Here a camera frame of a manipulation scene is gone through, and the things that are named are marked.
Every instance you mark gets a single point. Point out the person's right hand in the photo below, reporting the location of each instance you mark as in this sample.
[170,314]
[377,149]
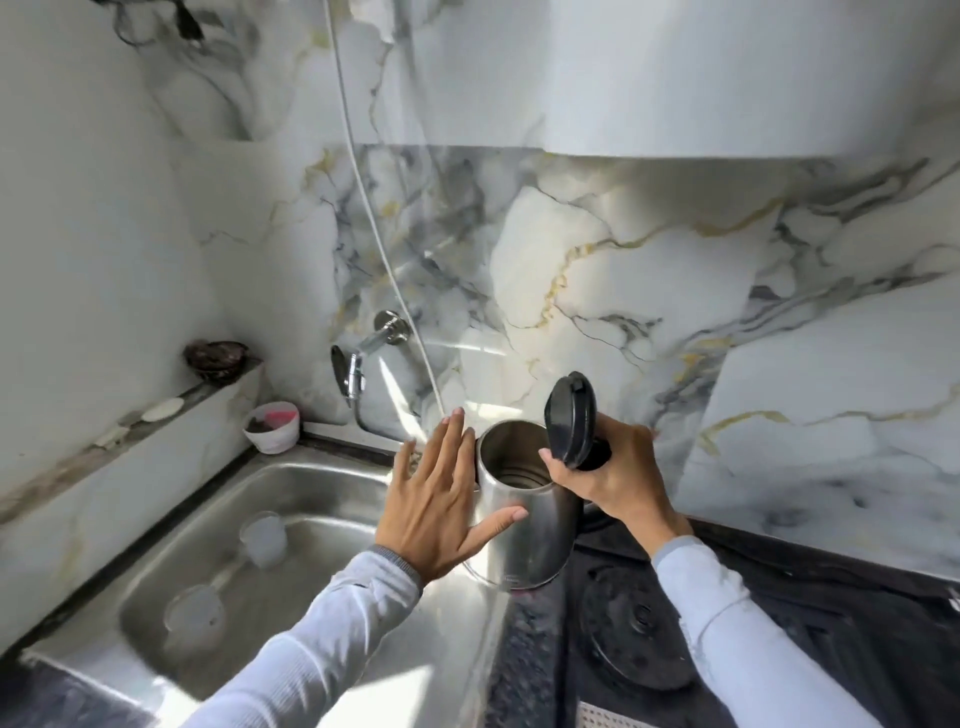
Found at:
[626,480]

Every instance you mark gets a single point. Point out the person's left hand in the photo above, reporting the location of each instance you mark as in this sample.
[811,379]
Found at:
[424,510]

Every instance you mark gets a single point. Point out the person's left middle finger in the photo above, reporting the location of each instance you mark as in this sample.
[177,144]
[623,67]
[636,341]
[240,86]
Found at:
[448,446]

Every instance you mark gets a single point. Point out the person's left little finger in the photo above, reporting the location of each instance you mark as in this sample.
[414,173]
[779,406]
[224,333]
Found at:
[403,463]

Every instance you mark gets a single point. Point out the person's left thumb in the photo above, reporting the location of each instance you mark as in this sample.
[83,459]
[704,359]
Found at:
[499,525]

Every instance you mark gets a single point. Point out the person's right thumb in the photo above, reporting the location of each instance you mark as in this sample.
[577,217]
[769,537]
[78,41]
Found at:
[562,474]

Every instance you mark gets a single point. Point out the steel electric kettle black lid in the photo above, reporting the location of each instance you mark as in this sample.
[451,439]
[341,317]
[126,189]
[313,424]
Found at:
[525,540]

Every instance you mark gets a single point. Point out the person's right forearm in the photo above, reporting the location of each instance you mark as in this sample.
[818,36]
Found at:
[742,645]

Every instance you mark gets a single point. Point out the person's left forearm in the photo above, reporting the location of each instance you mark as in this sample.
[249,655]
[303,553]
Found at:
[322,645]

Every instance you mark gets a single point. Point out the stainless steel sink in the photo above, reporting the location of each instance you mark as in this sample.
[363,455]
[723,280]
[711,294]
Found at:
[315,487]

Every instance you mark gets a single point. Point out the white bowl with pink scrubber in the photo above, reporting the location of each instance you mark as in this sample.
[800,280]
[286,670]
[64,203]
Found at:
[271,431]

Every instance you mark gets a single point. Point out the translucent plastic cup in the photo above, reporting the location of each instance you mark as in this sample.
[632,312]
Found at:
[264,540]

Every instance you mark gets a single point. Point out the black round kettle base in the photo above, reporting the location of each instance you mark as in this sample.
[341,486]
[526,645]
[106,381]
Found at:
[637,630]

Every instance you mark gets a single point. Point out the dark round scrubber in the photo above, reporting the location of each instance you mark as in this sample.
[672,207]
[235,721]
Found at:
[216,360]

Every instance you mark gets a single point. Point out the white mesh mat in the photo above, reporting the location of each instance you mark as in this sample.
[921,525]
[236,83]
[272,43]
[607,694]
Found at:
[611,718]

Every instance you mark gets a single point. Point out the white oval soap piece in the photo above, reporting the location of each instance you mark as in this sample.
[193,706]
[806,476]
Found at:
[163,409]

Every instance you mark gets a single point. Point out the small pale soap piece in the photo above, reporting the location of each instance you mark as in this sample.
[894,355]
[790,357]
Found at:
[111,436]

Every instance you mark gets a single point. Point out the black stove top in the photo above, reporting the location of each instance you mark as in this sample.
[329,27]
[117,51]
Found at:
[862,645]

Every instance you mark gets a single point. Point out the chrome wall faucet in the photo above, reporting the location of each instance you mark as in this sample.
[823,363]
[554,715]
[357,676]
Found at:
[352,375]

